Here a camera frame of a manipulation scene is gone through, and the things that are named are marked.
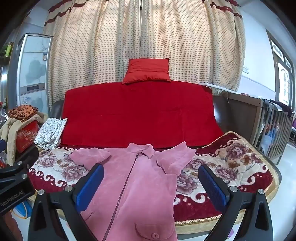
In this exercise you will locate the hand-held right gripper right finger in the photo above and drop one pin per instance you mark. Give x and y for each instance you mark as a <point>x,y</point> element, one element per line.
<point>212,190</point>

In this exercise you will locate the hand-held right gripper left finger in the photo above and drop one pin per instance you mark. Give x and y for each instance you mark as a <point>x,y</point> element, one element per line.
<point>89,190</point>

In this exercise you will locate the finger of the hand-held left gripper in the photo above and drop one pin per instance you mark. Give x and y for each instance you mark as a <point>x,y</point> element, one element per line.
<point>29,154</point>

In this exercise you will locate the blue yellow plastic object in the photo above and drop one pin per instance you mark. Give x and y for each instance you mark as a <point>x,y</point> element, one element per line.
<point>25,207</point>

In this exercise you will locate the red cardboard box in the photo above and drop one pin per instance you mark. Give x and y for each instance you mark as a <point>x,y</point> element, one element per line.
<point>26,136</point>

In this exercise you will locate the beige coat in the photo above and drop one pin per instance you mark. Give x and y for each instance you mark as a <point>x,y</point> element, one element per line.
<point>10,136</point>

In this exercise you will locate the white black-patterned cloth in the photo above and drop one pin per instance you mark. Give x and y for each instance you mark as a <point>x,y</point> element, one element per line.
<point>49,133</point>

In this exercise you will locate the floral plush blanket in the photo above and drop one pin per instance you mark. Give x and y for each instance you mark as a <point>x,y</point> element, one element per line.
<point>242,162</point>

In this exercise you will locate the orange black patterned cloth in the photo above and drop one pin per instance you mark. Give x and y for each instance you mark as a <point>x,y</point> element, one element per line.
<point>23,112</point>

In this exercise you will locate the wooden crib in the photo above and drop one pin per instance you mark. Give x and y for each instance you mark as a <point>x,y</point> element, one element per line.
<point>242,111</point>

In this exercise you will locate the silver refrigerator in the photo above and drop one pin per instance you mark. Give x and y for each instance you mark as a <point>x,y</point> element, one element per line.
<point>32,69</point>

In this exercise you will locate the red sofa cover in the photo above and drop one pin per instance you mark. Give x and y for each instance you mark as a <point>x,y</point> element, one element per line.
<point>138,115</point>

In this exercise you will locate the white board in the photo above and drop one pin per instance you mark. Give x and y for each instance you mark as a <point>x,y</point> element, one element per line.
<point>215,85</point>

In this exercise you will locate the green bottle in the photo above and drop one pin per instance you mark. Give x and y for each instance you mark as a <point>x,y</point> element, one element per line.
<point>8,49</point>

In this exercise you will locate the dark cloth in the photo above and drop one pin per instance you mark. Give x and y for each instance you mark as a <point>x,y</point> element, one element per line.
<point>282,105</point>

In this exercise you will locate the beige dotted curtain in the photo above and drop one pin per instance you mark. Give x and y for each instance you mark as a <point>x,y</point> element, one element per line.
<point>104,46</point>

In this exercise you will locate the red pillow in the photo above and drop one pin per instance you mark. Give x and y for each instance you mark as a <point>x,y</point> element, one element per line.
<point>146,70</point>

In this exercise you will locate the wooden framed window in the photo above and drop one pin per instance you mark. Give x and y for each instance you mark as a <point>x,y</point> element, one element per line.
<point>276,58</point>

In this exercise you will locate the white wall socket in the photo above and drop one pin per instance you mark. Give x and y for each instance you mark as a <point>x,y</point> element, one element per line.
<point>246,70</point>

